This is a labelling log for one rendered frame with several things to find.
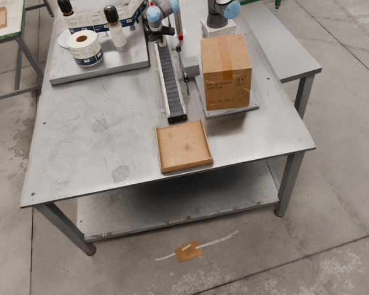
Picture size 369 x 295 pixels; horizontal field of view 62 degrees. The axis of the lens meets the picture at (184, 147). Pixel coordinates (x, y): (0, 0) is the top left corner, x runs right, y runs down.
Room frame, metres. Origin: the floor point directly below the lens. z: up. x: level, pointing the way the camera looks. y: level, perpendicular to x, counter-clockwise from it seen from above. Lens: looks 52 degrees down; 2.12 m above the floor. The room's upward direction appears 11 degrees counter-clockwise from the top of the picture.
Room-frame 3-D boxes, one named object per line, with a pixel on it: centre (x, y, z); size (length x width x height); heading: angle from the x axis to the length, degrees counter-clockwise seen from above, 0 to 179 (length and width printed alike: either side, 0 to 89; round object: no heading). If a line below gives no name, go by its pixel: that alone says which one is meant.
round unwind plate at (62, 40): (2.18, 0.63, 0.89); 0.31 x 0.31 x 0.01
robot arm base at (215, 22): (1.99, -0.39, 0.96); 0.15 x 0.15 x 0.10
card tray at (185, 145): (1.02, 0.01, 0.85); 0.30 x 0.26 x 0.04; 1
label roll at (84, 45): (1.90, 0.53, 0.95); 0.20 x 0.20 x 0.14
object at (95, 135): (1.89, 0.12, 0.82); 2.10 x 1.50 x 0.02; 1
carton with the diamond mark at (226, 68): (1.35, -0.30, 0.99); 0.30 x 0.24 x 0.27; 173
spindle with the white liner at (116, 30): (1.94, 0.30, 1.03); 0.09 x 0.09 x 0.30
